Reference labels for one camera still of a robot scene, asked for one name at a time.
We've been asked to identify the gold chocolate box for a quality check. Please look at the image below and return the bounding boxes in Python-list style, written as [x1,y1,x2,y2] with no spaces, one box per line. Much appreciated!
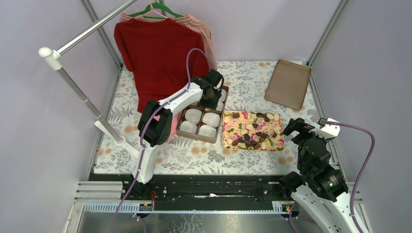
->
[176,85,229,144]

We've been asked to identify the floral chocolate tray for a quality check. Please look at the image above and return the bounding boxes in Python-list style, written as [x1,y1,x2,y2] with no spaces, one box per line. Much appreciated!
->
[222,111,285,151]

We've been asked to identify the pink cloth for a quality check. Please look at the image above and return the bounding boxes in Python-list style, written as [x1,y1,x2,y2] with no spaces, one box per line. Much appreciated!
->
[153,112,181,139]

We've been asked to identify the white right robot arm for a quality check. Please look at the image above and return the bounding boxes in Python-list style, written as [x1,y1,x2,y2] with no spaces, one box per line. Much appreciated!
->
[277,118,376,233]

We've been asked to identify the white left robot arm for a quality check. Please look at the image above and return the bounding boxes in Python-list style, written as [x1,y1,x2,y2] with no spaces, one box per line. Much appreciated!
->
[131,69,224,200]

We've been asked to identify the gold box lid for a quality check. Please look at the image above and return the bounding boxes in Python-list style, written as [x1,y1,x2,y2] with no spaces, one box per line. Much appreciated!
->
[264,60,311,111]

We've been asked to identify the beige pink garment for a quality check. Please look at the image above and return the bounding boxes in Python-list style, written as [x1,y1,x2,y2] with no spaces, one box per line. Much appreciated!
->
[119,13,218,70]

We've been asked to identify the red t-shirt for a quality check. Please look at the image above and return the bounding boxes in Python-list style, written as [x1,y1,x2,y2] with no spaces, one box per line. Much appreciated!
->
[114,18,210,113]

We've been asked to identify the green hanger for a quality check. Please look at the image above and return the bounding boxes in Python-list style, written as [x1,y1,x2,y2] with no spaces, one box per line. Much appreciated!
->
[128,2,183,18]

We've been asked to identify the silver clothes rack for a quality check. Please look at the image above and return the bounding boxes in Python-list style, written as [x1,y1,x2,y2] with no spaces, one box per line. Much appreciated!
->
[38,0,140,158]

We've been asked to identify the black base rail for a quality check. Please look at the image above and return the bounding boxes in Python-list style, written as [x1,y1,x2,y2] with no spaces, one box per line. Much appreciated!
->
[121,175,292,211]

